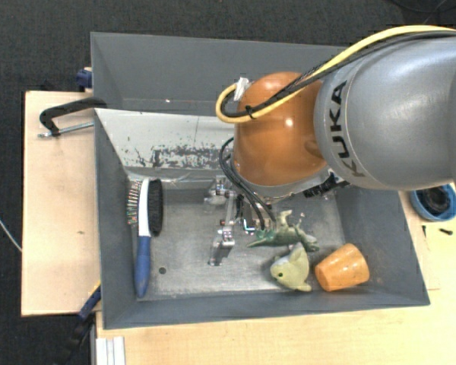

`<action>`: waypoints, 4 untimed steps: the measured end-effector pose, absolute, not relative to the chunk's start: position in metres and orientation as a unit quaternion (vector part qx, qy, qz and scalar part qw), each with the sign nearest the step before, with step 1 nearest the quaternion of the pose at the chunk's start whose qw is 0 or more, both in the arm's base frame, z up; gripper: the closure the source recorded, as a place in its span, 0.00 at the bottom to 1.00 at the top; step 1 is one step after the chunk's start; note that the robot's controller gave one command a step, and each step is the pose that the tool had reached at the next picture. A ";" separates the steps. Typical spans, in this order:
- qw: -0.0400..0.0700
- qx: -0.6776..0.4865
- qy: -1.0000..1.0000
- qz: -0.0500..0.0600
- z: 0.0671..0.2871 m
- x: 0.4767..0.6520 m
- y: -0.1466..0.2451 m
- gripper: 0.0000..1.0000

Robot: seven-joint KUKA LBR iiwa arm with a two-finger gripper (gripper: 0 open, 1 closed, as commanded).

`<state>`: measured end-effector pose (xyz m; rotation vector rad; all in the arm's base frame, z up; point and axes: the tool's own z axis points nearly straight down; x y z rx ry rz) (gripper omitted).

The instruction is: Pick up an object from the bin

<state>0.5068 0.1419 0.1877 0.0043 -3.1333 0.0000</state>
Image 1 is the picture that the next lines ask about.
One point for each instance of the grey metal bin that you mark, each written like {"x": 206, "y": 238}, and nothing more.
{"x": 190, "y": 272}

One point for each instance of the pale wood flat board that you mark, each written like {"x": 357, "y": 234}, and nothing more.
{"x": 57, "y": 211}

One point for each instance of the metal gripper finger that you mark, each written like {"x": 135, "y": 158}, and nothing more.
{"x": 220, "y": 192}
{"x": 225, "y": 242}

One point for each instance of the green toy dinosaur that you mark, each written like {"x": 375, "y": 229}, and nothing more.
{"x": 285, "y": 235}

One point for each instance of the orange plastic cup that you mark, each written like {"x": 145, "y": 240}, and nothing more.
{"x": 342, "y": 268}

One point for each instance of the blue and white hair brush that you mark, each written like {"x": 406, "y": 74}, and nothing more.
{"x": 145, "y": 219}

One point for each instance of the pale green plush fish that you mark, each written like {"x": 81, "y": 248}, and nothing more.
{"x": 293, "y": 271}

